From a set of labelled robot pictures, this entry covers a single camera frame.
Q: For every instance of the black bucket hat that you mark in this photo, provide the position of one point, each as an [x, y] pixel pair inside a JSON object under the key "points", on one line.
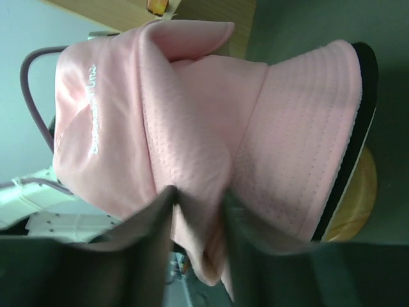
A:
{"points": [[354, 193]]}

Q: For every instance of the blue orange paperback book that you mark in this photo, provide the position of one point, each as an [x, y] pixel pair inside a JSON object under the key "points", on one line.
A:
{"points": [[157, 7]]}

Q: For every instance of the pink bucket hat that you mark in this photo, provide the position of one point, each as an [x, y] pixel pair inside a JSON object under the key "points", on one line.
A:
{"points": [[123, 134], [300, 115]]}

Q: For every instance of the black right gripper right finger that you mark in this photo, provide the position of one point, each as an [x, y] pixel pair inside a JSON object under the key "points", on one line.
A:
{"points": [[270, 268]]}

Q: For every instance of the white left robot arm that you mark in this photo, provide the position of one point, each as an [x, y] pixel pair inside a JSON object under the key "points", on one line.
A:
{"points": [[38, 205]]}

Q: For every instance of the wooden bookshelf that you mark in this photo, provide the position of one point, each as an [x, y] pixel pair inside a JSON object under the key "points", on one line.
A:
{"points": [[180, 41]]}

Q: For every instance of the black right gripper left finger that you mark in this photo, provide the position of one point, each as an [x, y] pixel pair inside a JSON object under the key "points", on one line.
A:
{"points": [[126, 266]]}

